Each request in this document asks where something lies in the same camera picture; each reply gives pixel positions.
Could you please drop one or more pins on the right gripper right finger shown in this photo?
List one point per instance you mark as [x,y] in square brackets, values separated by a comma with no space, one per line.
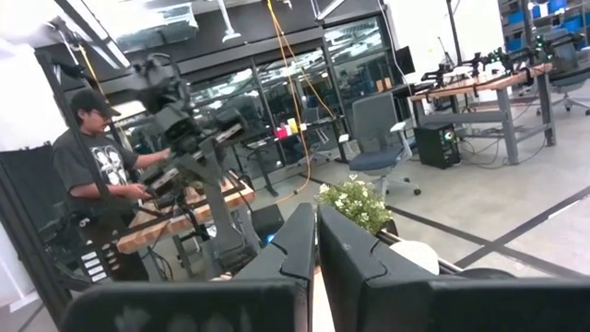
[415,309]

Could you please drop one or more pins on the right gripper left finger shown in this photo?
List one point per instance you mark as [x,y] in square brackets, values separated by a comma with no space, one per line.
[207,309]

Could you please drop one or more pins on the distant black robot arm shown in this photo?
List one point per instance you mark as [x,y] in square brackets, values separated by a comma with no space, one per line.
[438,74]

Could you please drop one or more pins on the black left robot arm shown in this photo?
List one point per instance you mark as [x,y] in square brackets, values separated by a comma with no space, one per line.
[221,207]

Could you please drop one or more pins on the wooden work table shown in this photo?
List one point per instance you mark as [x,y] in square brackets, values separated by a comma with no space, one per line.
[152,233]

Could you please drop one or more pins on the computer with blue light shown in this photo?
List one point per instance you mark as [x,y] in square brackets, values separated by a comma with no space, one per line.
[267,221]

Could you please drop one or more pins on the black box white labels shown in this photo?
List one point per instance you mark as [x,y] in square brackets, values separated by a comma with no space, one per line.
[97,265]

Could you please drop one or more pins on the green potted plant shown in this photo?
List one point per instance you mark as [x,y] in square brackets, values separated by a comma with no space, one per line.
[355,203]

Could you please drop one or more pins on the black computer tower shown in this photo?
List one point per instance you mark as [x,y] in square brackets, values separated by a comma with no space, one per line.
[435,147]

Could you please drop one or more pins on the grey office chair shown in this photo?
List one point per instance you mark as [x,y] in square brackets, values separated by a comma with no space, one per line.
[373,124]
[567,69]

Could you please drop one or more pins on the red container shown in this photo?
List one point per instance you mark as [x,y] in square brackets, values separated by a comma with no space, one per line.
[281,133]

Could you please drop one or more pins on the person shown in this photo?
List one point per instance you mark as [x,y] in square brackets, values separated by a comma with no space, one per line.
[83,161]

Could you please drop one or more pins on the yellow bottle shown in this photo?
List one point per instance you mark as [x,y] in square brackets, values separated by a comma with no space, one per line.
[293,125]

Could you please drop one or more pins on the wooden desk grey legs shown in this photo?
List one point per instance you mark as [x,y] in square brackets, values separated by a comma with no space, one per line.
[479,83]

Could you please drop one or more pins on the black desk monitor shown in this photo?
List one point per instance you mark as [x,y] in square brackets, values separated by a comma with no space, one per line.
[404,60]

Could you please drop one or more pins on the blue storage bins on rack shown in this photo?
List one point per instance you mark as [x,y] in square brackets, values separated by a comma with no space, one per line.
[516,18]

